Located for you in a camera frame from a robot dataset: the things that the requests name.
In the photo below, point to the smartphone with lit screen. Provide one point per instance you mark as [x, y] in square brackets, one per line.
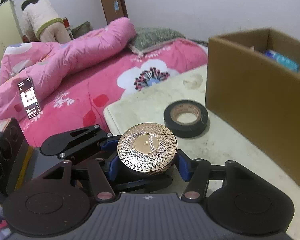
[28, 98]

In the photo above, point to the blue teal wet wipes pack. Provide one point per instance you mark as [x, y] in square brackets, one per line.
[283, 60]

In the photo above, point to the person in white jacket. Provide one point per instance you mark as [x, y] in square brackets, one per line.
[42, 23]

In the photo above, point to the yellow cabinet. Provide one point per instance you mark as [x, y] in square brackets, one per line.
[10, 31]

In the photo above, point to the black electrical tape roll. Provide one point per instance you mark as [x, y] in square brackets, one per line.
[186, 118]

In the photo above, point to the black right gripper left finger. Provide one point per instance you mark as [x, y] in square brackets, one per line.
[83, 174]

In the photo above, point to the green patterned pillow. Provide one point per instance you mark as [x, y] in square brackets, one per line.
[149, 39]

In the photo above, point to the pink floral quilt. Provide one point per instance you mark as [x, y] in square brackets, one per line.
[76, 81]

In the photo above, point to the brown cardboard box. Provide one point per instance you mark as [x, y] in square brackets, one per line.
[256, 95]

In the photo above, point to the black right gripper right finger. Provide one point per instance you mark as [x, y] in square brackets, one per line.
[236, 179]

